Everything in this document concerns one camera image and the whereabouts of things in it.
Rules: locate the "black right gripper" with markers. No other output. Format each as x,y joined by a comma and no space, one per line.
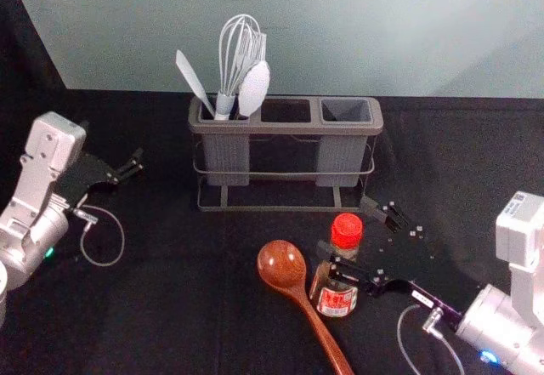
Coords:
418,264

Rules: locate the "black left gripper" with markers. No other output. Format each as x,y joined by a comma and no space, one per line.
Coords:
87,175

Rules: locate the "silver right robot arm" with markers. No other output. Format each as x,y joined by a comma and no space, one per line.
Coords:
518,243

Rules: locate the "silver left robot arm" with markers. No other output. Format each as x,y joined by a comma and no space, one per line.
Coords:
40,166

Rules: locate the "glass bottle with red cap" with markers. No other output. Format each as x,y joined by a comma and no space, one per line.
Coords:
346,230

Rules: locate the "grey ribbed utensil cup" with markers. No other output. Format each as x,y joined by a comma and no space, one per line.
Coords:
225,158
342,158

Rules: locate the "brown wooden spoon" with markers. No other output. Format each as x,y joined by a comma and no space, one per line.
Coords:
282,266

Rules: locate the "grey silicone spatula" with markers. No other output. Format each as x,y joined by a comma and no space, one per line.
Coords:
189,73

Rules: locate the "black rack with steel bars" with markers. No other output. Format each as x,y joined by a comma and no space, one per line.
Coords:
285,129

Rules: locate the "black table cloth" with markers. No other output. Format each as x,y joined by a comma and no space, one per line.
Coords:
178,290

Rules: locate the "pale grey serving spoon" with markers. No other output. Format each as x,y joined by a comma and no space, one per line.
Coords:
255,83

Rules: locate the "grey slotted turner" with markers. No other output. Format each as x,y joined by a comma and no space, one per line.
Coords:
257,47

